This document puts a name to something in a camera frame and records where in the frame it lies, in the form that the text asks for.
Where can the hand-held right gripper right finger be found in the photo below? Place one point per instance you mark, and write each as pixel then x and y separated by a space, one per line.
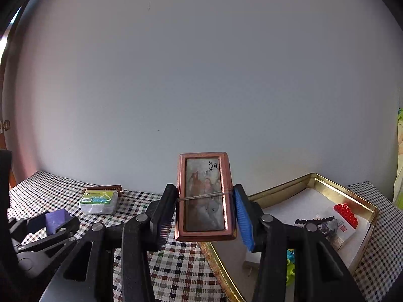
pixel 244 223

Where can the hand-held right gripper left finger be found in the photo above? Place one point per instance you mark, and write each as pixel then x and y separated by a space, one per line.
pixel 165 223

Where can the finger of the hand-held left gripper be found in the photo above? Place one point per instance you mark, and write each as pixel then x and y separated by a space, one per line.
pixel 64 231
pixel 31 225

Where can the purple box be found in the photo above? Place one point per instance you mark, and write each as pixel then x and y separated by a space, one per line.
pixel 58 218

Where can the brown framed picture box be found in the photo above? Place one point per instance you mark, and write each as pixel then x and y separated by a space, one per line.
pixel 204 195

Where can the cyan building block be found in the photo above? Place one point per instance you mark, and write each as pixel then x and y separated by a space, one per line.
pixel 291 253

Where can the gold tin box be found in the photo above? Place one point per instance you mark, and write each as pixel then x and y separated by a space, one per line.
pixel 318 182

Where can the grey black patterned object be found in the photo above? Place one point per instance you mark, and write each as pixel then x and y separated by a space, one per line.
pixel 329 228

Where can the red building block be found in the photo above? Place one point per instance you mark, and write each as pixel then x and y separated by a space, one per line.
pixel 345 214

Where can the white paper liner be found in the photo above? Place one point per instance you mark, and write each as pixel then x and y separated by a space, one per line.
pixel 283 207

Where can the clear plastic box green label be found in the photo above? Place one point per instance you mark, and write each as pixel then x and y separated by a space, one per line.
pixel 99 201

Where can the checkered tablecloth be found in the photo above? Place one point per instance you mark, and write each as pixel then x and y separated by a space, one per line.
pixel 182 273

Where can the green building block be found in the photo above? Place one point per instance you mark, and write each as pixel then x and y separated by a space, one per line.
pixel 289 272

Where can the brown wooden door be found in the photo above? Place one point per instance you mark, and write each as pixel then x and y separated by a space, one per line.
pixel 3 141

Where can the pink and white small box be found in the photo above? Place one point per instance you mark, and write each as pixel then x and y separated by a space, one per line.
pixel 344 232

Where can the brass door latch plate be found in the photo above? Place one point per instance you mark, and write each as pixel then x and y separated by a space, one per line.
pixel 4 125

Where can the colourful cloth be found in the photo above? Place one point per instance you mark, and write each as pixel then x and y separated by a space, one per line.
pixel 400 163

